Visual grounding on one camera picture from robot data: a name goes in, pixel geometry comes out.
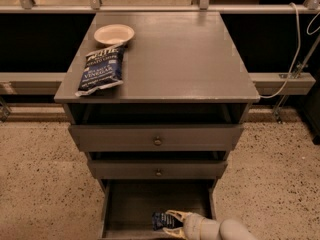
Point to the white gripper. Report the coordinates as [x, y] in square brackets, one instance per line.
[192, 225]

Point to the dark blue rxbar wrapper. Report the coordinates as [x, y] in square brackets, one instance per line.
[163, 220]

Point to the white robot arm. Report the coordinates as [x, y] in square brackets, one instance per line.
[233, 230]

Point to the grey open bottom drawer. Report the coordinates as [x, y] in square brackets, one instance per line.
[130, 204]

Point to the grey top drawer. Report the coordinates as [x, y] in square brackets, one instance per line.
[130, 138]

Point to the grey middle drawer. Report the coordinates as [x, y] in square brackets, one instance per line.
[145, 169]

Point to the grey wooden drawer cabinet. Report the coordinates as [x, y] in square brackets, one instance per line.
[180, 108]

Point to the round brass middle knob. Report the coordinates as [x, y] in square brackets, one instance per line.
[158, 173]

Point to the round brass knob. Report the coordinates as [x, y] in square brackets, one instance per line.
[158, 173]
[157, 141]

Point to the round brass top knob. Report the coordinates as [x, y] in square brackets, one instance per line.
[157, 141]

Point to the blue salt vinegar chips bag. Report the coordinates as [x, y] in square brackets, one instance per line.
[102, 70]

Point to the white paper bowl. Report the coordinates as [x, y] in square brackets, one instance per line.
[114, 34]

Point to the metal railing frame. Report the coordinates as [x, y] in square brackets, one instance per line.
[42, 35]

